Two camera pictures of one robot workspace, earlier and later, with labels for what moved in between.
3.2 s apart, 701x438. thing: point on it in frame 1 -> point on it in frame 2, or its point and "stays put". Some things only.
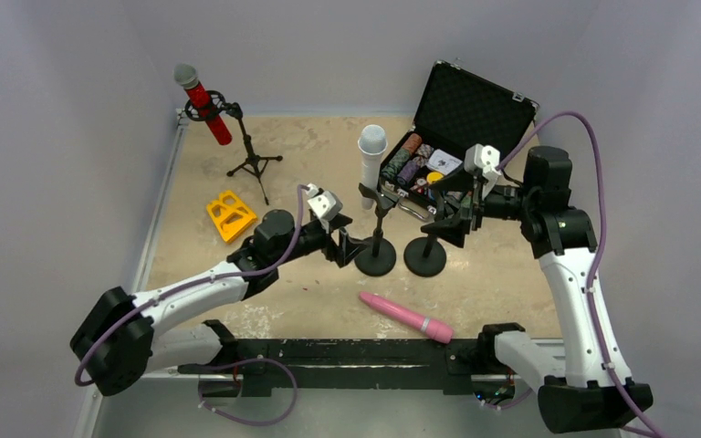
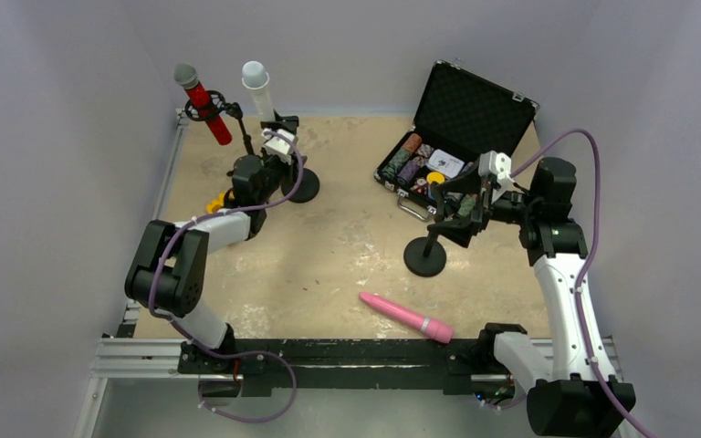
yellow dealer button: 434,177 stays put
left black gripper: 337,240 -> 284,125
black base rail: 468,365 stays put
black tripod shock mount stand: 254,163 stays put
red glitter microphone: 187,77 stays put
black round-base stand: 380,256 -> 308,189
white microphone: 372,142 -> 256,78
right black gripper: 472,205 stays put
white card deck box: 443,161 stays put
